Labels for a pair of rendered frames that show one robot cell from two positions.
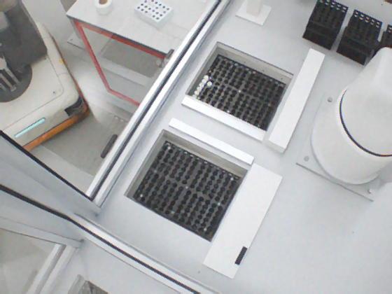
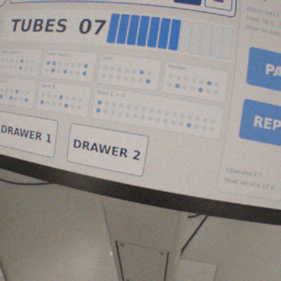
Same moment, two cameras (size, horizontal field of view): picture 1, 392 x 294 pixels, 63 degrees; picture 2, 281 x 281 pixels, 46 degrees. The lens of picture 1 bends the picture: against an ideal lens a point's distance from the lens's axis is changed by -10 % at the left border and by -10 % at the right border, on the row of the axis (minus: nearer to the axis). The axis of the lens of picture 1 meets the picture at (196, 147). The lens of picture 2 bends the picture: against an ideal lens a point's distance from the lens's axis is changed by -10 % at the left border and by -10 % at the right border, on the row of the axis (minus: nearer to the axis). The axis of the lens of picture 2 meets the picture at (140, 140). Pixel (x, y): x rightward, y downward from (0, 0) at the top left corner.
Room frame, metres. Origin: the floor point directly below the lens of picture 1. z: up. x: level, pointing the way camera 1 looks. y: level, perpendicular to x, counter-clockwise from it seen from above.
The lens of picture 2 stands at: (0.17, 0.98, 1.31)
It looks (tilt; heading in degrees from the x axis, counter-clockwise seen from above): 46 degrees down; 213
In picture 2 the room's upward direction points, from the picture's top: 2 degrees counter-clockwise
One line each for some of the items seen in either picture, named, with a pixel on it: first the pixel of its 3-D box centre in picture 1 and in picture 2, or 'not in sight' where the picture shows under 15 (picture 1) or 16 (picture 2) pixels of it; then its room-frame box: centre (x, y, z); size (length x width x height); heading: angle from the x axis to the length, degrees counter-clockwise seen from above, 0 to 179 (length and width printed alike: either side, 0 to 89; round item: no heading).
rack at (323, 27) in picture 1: (325, 22); not in sight; (0.67, -0.41, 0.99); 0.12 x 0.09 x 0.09; 149
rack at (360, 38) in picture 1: (359, 37); not in sight; (0.61, -0.51, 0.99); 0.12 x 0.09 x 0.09; 149
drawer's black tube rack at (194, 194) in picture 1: (187, 190); not in sight; (0.22, 0.03, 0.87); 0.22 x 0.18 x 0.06; 59
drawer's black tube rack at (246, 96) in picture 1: (238, 96); not in sight; (0.49, -0.13, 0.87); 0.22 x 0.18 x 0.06; 59
